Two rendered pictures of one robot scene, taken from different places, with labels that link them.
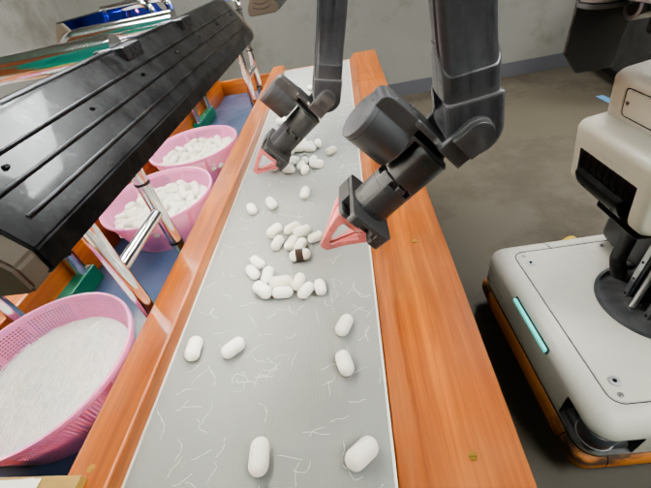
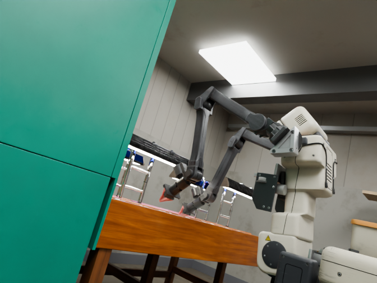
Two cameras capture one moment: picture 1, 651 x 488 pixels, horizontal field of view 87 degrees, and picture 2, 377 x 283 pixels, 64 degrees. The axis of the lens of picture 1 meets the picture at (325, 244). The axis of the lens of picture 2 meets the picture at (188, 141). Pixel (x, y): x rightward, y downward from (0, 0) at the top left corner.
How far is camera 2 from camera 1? 1.37 m
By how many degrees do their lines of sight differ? 63
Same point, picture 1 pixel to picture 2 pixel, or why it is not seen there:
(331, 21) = (216, 177)
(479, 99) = (191, 165)
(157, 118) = (147, 149)
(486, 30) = (196, 155)
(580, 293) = not seen: outside the picture
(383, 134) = (177, 168)
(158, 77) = (155, 148)
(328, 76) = (209, 190)
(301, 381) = not seen: hidden behind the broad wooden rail
